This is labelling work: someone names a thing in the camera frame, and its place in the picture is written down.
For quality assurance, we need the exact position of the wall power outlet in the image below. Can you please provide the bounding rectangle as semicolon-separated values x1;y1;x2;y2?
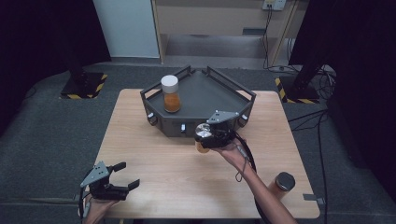
262;0;287;11

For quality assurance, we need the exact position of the black corner shelf rack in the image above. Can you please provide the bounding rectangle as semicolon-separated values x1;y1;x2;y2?
139;64;257;139

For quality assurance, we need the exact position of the striped metal stand base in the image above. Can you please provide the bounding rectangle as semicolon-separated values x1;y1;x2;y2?
275;55;328;105
60;46;109;100

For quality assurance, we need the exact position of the white panel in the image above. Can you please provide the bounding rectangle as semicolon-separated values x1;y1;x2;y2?
92;0;161;59

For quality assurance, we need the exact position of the person's left hand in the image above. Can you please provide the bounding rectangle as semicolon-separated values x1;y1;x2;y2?
82;194;120;224

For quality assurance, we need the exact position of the grey tape strip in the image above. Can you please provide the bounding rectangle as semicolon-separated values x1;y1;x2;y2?
303;193;327;205

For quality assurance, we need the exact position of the black curtain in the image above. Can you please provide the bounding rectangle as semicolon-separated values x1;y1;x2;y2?
0;0;112;139
289;0;396;195

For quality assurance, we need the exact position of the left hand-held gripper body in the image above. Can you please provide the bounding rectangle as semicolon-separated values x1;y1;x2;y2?
79;161;130;202

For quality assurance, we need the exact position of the tangled cable bundle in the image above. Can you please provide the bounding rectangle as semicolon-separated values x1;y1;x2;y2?
313;64;338;101

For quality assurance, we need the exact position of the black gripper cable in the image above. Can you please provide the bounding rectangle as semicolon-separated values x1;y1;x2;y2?
233;132;270;224
78;186;88;220

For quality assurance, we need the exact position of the black outlet cable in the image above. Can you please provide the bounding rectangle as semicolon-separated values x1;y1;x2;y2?
261;7;301;74

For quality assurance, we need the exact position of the person's right hand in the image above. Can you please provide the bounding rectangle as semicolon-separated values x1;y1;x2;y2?
213;139;250;172

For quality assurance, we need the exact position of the black lid spice jar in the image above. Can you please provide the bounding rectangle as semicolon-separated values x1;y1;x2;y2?
267;172;296;202

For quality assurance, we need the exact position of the grey wrist cord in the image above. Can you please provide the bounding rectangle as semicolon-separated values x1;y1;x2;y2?
234;145;250;183

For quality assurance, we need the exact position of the white lid spice jar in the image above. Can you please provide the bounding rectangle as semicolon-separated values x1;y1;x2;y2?
160;74;182;114

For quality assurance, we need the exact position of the black floor cable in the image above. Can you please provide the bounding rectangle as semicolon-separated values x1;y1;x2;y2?
288;108;330;224

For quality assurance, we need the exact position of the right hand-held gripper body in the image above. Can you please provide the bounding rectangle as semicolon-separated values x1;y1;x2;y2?
206;110;240;149

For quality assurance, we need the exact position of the grey cabinet handle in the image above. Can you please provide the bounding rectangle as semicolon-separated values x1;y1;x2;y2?
242;27;267;36

